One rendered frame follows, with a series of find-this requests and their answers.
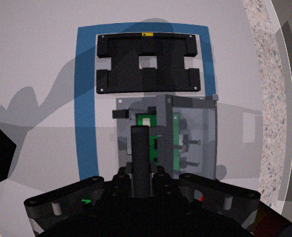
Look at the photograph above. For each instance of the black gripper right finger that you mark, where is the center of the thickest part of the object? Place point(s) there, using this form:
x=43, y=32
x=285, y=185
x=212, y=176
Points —
x=174, y=196

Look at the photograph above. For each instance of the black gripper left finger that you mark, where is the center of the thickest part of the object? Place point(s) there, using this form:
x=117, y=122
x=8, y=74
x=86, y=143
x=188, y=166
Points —
x=108, y=198

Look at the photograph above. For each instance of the green open bin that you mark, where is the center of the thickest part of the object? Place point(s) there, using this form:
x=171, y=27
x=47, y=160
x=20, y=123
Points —
x=85, y=199

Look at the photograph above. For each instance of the green circuit board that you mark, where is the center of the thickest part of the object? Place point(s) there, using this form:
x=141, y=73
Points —
x=150, y=120

